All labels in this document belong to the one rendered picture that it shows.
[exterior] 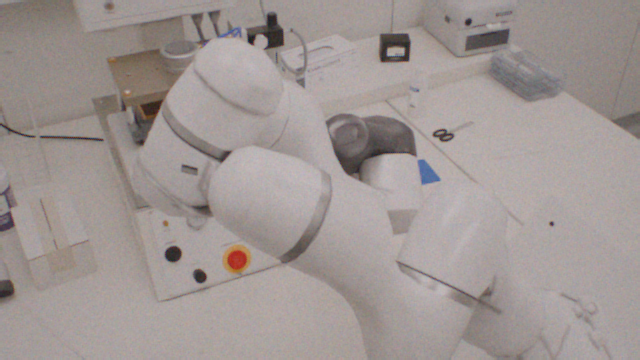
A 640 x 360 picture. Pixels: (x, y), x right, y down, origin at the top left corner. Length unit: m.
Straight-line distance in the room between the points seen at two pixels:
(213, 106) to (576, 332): 0.59
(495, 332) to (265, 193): 0.38
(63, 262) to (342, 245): 0.86
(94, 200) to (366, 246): 1.07
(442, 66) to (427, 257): 1.35
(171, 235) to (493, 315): 0.70
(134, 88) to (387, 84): 0.85
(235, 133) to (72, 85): 1.30
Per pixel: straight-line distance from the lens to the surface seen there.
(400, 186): 1.02
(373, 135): 1.01
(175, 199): 0.76
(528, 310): 0.93
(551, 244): 1.17
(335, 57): 1.97
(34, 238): 1.50
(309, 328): 1.33
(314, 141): 0.90
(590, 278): 1.13
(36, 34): 1.93
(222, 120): 0.72
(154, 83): 1.38
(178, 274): 1.40
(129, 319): 1.40
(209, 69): 0.72
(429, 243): 0.79
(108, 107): 1.69
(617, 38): 3.10
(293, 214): 0.69
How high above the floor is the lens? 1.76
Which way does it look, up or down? 38 degrees down
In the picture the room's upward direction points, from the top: straight up
